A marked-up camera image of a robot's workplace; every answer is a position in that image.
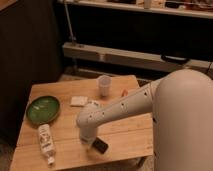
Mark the metal stand pole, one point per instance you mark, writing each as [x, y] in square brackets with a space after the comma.
[72, 37]

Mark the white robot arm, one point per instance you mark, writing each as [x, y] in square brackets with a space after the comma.
[181, 105]

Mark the green plate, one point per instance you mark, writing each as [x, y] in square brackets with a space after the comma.
[42, 110]

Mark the grey lower shelf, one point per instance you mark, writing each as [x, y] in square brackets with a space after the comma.
[131, 58]

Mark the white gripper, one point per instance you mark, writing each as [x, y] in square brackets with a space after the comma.
[88, 134]

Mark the white sponge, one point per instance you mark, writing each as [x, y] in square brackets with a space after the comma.
[78, 100]

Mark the clear plastic bottle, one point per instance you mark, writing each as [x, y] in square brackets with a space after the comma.
[46, 143]

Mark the wooden table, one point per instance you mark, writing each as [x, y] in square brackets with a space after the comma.
[128, 138]

